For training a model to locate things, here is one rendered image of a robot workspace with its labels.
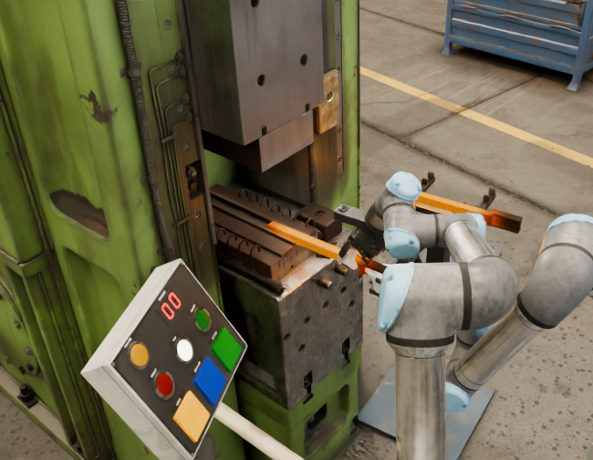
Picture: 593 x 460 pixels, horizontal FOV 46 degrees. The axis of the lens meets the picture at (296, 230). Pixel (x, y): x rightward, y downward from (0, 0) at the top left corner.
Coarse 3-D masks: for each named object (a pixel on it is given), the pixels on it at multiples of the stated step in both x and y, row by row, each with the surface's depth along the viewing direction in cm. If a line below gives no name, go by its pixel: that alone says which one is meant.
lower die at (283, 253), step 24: (216, 192) 220; (216, 216) 209; (240, 216) 207; (264, 216) 206; (288, 216) 207; (240, 240) 200; (264, 240) 198; (288, 240) 196; (264, 264) 191; (288, 264) 196
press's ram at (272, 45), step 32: (192, 0) 153; (224, 0) 146; (256, 0) 152; (288, 0) 159; (320, 0) 167; (192, 32) 158; (224, 32) 151; (256, 32) 155; (288, 32) 163; (320, 32) 171; (192, 64) 163; (224, 64) 156; (256, 64) 158; (288, 64) 167; (320, 64) 176; (224, 96) 161; (256, 96) 162; (288, 96) 171; (320, 96) 180; (224, 128) 166; (256, 128) 166
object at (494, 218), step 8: (416, 200) 221; (424, 200) 220; (432, 200) 218; (440, 200) 217; (448, 200) 217; (448, 208) 216; (456, 208) 214; (464, 208) 213; (472, 208) 213; (480, 208) 213; (488, 216) 208; (496, 216) 208; (504, 216) 206; (512, 216) 206; (520, 216) 206; (488, 224) 209; (496, 224) 210; (504, 224) 208; (512, 224) 207; (520, 224) 206
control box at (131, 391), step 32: (160, 288) 149; (192, 288) 158; (128, 320) 143; (160, 320) 146; (192, 320) 154; (224, 320) 163; (96, 352) 139; (128, 352) 136; (160, 352) 143; (192, 352) 151; (96, 384) 136; (128, 384) 134; (192, 384) 148; (128, 416) 139; (160, 416) 138; (160, 448) 142; (192, 448) 142
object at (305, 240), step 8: (272, 224) 201; (280, 224) 201; (280, 232) 198; (288, 232) 197; (296, 232) 196; (296, 240) 195; (304, 240) 193; (312, 240) 192; (320, 240) 192; (312, 248) 192; (320, 248) 189; (328, 248) 188; (336, 248) 188; (328, 256) 189; (336, 256) 187; (360, 256) 184; (360, 264) 180; (376, 264) 180; (360, 272) 181
